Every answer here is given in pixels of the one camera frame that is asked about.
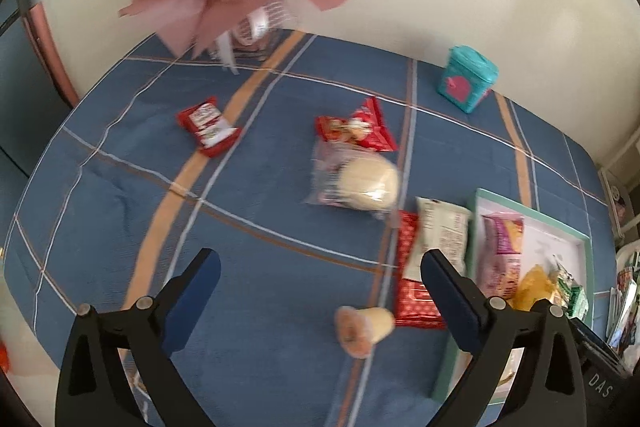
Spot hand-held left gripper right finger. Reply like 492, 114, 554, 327
420, 249, 588, 427

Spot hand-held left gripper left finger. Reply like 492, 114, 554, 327
55, 248, 222, 427

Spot red biscuit packet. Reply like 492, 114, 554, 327
395, 211, 448, 330

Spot pink snack packet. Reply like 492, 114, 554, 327
475, 212, 526, 303

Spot beige bread packet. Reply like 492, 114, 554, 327
402, 196, 473, 283

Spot dark green snack packet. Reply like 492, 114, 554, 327
565, 284, 590, 320

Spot yellow snack packet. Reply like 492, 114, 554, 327
507, 264, 556, 310

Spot jelly cup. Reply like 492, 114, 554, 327
334, 305, 396, 359

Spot teal snack packet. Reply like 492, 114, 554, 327
547, 257, 576, 303

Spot teal cardboard tray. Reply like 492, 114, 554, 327
430, 188, 596, 405

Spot clear round bun packet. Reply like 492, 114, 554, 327
304, 139, 401, 220

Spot small red white-label packet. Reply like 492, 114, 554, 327
176, 96, 243, 158

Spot red cartoon snack packet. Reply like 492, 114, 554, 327
314, 97, 399, 152

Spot blue plaid tablecloth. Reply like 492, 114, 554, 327
2, 29, 613, 427

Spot teal cube box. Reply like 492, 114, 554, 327
435, 45, 500, 114

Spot glass vase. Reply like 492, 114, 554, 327
207, 0, 291, 75

